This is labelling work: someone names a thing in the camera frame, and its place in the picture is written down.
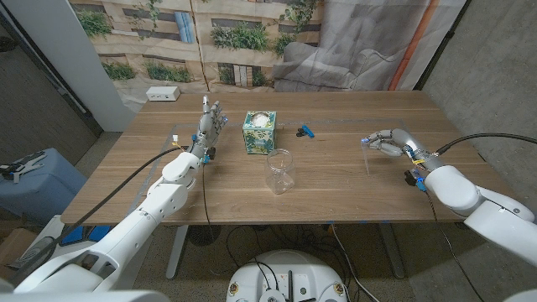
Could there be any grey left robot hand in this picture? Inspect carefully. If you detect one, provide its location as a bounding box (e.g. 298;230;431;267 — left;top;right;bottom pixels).
187;95;229;165

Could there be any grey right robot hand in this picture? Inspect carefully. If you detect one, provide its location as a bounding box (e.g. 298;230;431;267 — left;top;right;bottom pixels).
361;128;446;171

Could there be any clear plastic pipette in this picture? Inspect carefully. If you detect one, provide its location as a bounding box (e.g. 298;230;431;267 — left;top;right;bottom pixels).
360;140;372;177

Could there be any teal floral tissue box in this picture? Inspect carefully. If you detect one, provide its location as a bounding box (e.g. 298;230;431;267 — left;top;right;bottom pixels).
242;110;278;155

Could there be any clear plastic cup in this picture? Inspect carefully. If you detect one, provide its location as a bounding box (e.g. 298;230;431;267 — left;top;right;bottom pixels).
263;148;296;195

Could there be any grey hand-held gripper tool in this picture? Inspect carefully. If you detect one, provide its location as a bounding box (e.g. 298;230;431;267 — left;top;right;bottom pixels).
0;149;48;185

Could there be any brown cardboard box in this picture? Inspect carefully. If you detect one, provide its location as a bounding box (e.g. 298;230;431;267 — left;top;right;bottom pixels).
0;228;37;268

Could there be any white power strip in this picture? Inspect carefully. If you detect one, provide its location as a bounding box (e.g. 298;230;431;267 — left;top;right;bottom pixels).
145;86;181;102

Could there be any printed fabric backdrop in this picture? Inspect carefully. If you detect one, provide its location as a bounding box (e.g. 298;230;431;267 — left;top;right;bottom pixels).
69;0;468;113

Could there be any black round perforated disc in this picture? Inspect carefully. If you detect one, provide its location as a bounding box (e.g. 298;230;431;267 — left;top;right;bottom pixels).
187;225;222;247

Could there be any blue flat panel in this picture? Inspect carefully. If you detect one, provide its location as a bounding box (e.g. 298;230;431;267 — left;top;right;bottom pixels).
60;225;112;247

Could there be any white robot torso base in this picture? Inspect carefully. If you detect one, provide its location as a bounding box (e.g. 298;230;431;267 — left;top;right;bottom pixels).
225;249;349;302

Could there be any blue-grey storage case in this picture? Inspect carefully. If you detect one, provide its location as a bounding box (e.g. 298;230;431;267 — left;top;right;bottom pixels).
0;147;88;227

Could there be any white floor platform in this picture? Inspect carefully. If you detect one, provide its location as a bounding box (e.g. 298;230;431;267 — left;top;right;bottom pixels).
31;215;85;257

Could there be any grey foot pedal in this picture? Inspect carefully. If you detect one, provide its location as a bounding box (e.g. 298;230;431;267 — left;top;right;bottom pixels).
8;237;55;270

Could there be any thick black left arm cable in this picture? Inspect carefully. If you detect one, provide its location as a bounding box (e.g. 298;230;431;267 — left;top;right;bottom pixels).
7;145;190;286

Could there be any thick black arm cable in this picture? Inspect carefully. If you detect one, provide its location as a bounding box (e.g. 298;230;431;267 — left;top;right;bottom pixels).
435;132;537;155
7;145;190;286

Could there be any thin black left wrist cable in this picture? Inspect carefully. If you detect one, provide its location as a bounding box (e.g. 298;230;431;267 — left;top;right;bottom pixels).
201;163;213;230

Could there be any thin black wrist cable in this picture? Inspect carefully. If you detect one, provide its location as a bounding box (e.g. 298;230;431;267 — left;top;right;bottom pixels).
424;189;487;302
201;163;213;230

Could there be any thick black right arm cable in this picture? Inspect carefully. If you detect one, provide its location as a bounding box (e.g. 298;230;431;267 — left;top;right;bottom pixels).
435;132;537;155

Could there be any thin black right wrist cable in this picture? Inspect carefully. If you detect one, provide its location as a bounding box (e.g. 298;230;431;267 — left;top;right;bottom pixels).
424;189;487;302

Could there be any grey floor cable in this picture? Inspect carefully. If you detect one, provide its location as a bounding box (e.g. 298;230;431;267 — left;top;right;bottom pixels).
330;224;371;302

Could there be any black floor cable tangle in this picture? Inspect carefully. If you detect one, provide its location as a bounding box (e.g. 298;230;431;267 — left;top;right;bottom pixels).
225;224;336;278

